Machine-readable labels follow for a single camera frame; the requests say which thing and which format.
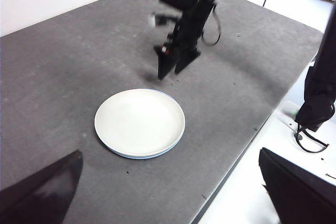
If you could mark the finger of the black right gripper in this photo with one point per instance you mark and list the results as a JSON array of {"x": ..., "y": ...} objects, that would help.
[
  {"x": 164, "y": 61},
  {"x": 185, "y": 60}
]

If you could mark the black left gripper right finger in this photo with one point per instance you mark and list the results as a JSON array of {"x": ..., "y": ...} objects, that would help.
[{"x": 302, "y": 195}]

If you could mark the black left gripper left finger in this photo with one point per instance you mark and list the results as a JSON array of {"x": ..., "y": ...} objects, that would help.
[{"x": 39, "y": 195}]

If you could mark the blue round plate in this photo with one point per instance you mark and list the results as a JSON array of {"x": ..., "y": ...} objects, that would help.
[{"x": 139, "y": 158}]

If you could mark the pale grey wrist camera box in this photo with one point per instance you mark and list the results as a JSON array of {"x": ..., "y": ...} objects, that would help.
[{"x": 152, "y": 20}]

